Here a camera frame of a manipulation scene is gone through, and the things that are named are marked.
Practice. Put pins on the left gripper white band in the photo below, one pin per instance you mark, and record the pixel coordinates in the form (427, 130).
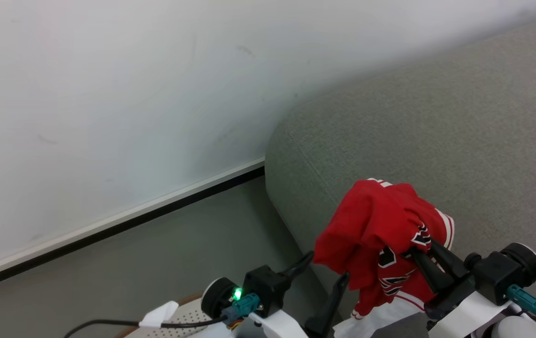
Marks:
(277, 326)

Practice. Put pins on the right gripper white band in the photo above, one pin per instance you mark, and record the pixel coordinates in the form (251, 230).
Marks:
(463, 314)

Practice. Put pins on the red sports jersey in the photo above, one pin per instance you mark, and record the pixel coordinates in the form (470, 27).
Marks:
(371, 225)

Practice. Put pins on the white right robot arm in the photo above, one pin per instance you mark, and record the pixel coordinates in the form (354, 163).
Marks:
(516, 328)

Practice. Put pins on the grey fabric sofa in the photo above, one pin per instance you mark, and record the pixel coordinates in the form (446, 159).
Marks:
(437, 117)

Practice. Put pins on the white and black baseboard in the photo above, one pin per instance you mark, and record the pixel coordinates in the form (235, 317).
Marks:
(108, 225)

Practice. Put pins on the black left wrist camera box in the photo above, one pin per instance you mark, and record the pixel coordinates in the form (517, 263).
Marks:
(263, 286)

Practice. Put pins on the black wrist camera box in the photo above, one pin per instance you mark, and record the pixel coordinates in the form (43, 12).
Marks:
(263, 286)
(500, 274)

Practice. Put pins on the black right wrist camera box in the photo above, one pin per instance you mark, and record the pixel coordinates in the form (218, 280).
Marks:
(500, 274)

